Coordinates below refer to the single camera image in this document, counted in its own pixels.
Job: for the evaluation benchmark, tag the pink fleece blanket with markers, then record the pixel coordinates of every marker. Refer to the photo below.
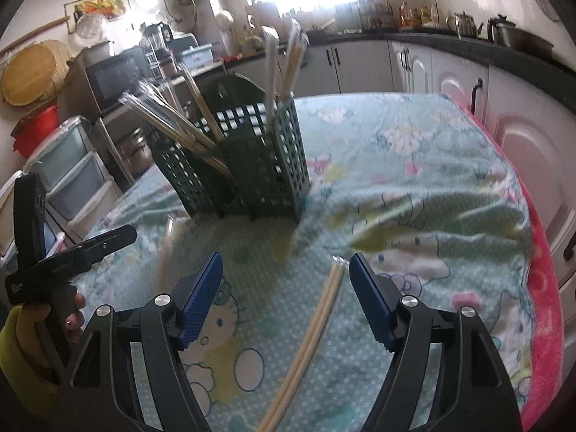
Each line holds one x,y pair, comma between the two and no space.
544,301

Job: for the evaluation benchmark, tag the plastic drawer unit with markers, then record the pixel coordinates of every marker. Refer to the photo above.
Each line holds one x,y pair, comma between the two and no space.
72,166

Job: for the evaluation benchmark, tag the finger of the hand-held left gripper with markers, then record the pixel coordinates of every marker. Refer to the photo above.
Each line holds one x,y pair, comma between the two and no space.
29,220
108,243

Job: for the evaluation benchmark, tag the black kitchen countertop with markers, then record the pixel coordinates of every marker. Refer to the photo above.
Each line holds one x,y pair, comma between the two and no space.
517,60

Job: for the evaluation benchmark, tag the metal frame shelf rack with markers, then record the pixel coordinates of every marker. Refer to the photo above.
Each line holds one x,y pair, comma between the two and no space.
105,144

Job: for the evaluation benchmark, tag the countertop blender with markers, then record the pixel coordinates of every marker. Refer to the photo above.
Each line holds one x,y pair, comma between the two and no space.
157,40

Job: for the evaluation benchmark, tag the red plastic basin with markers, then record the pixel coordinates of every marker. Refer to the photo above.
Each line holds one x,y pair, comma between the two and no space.
38,128

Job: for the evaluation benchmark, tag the round woven tray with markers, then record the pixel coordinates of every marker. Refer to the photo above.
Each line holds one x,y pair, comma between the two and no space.
31,72

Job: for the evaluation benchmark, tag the countertop spice rack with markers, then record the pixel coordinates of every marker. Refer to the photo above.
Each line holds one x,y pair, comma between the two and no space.
375,18

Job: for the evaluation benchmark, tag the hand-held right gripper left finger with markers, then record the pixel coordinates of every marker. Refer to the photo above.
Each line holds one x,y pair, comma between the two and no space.
202,297

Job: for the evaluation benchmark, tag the group of condiment bottles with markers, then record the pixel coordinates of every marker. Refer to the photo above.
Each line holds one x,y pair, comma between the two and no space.
418,15

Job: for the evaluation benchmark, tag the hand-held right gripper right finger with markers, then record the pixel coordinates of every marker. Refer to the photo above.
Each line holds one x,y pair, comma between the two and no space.
369,301

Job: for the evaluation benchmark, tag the food wall picture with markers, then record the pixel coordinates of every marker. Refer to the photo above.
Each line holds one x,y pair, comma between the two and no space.
101,6

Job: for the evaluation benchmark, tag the wooden rolling pin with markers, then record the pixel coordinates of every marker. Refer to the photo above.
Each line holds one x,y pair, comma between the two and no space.
40,31

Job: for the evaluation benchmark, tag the wooden chopstick pair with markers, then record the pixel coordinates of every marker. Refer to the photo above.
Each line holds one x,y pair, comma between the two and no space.
168,108
271,67
292,58
315,324
168,247
202,103
166,128

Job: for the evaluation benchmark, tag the white desk fan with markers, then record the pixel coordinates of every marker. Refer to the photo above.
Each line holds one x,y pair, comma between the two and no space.
92,24

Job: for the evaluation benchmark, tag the steel kettle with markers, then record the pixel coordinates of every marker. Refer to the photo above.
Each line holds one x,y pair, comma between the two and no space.
463,24

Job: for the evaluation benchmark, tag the black microwave oven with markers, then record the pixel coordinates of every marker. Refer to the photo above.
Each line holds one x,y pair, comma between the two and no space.
117,78

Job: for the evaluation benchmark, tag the person's left hand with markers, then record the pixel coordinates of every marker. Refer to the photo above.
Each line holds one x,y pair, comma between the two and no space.
76,308

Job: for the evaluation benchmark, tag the cartoon cat printed blanket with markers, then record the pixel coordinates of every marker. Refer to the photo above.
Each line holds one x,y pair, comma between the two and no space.
405,180

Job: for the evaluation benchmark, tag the white kitchen cabinets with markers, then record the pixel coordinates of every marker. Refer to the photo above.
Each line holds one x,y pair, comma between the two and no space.
450,67

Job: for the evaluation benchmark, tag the blue and white tub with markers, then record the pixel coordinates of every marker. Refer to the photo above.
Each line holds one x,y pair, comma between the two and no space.
193,56

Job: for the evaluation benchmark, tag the dark wok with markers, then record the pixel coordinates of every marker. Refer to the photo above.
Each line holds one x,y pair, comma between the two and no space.
531,45

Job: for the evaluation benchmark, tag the green plastic utensil basket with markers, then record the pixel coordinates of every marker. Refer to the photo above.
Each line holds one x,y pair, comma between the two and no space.
270,162

